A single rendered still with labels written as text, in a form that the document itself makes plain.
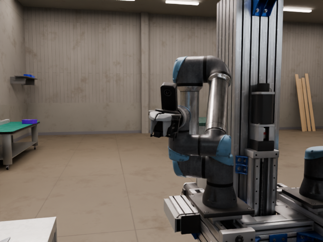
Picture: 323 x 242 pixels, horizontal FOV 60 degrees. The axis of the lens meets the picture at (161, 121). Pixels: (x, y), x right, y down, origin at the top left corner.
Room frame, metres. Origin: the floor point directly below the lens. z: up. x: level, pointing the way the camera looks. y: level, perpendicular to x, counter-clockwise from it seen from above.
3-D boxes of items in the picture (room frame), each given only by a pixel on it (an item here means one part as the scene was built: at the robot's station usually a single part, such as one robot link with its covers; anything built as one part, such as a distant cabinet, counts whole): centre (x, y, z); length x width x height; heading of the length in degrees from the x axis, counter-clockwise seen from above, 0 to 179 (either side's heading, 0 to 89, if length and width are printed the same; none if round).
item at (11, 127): (6.87, 3.76, 0.47); 2.61 x 1.03 x 0.94; 11
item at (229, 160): (1.22, -0.25, 1.20); 0.13 x 0.12 x 0.14; 75
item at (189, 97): (1.25, -0.13, 1.41); 0.15 x 0.12 x 0.55; 75
